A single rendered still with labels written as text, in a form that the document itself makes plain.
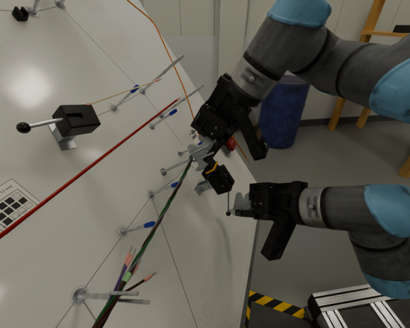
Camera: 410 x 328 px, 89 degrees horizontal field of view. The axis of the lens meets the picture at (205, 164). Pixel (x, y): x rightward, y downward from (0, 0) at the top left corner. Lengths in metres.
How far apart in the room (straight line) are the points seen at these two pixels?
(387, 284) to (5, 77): 0.65
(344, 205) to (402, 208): 0.07
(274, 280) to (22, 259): 1.53
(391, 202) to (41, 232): 0.47
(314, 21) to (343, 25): 3.32
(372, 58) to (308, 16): 0.10
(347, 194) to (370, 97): 0.15
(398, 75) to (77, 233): 0.44
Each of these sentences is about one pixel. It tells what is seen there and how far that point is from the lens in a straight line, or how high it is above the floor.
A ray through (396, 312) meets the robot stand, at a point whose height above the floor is 0.21.
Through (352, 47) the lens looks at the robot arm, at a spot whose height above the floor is 1.44.
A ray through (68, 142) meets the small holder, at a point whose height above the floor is 1.31.
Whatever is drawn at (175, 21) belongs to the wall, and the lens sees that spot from 2.93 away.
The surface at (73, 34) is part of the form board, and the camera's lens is 0.55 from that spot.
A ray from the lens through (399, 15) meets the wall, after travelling 4.20.
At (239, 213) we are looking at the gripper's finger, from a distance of 0.51.
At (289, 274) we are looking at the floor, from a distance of 1.76.
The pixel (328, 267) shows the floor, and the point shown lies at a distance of 1.90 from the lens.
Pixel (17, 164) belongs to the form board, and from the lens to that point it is 0.37.
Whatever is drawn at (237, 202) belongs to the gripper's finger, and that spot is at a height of 1.09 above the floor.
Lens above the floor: 1.47
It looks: 35 degrees down
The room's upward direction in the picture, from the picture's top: straight up
